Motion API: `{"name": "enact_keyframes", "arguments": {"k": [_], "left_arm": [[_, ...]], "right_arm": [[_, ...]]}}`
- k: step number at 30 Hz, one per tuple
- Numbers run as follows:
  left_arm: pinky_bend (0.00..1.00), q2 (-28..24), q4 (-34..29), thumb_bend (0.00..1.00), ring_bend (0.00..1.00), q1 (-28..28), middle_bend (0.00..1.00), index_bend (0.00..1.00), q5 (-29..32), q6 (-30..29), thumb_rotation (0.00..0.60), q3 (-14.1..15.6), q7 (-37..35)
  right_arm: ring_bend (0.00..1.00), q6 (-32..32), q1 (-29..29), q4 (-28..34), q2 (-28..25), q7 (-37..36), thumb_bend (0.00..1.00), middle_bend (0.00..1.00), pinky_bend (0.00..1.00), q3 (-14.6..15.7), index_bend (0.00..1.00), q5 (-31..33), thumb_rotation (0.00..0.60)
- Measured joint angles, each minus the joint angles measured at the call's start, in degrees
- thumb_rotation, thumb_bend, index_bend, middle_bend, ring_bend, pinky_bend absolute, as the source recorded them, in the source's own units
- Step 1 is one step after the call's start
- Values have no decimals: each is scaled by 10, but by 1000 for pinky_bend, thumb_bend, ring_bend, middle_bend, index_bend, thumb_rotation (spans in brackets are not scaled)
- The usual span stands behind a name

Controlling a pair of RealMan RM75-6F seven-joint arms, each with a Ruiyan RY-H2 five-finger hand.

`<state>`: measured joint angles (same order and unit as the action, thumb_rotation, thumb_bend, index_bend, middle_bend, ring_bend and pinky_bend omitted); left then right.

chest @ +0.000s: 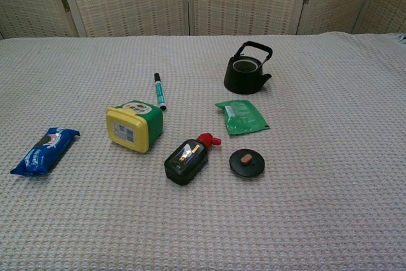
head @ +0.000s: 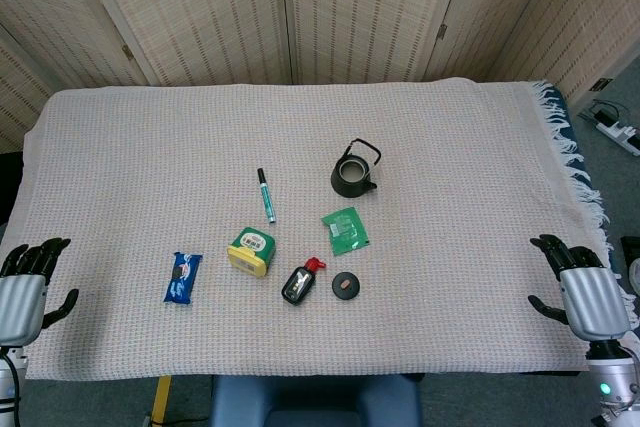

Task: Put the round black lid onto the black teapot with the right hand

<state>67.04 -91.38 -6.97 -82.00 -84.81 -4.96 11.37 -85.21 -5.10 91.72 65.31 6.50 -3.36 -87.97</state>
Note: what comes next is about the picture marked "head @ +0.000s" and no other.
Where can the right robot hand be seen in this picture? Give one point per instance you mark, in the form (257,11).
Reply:
(590,297)

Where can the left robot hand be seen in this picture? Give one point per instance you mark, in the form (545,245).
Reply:
(20,299)

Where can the black teapot lid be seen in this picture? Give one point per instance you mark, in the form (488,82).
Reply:
(345,285)

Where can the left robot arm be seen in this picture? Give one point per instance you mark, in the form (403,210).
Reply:
(7,382)

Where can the black cast iron teapot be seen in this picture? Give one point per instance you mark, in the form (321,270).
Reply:
(352,173)

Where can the black and white device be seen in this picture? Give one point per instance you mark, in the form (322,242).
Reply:
(630,262)

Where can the blue snack packet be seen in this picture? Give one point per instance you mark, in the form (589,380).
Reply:
(182,277)

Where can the yellow floor tape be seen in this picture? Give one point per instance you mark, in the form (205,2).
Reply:
(161,399)

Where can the white power strip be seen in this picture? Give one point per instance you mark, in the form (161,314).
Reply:
(616,126)

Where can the green and yellow box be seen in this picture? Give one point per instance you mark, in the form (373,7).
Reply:
(251,252)

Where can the green foil sachet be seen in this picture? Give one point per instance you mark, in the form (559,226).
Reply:
(345,230)

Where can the green marker pen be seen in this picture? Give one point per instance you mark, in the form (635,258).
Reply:
(266,195)

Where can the black bottle with red cap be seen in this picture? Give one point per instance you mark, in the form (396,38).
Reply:
(300,282)

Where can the beige woven tablecloth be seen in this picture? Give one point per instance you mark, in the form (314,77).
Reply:
(310,227)

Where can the blue chair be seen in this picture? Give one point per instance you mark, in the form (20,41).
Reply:
(315,401)

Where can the woven folding screen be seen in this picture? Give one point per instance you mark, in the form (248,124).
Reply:
(310,12)

